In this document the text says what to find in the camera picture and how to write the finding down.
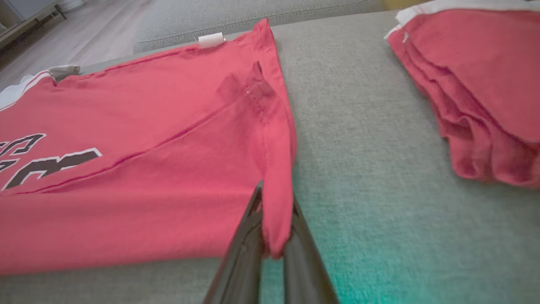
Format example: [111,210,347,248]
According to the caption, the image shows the red shorts with white stripe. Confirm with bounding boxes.
[384,0,540,189]

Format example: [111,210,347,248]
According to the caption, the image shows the red jersey shirt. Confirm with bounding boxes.
[0,18,298,277]

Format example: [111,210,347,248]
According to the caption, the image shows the grey sofa back cushion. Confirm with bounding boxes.
[133,0,386,53]

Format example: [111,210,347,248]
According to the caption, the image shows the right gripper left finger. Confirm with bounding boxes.
[204,181,265,304]

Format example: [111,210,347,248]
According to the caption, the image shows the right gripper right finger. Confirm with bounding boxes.
[283,198,339,304]

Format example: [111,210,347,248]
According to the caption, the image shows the grey low cabinet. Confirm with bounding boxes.
[0,0,67,48]

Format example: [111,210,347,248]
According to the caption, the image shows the white round object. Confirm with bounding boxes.
[57,0,90,13]

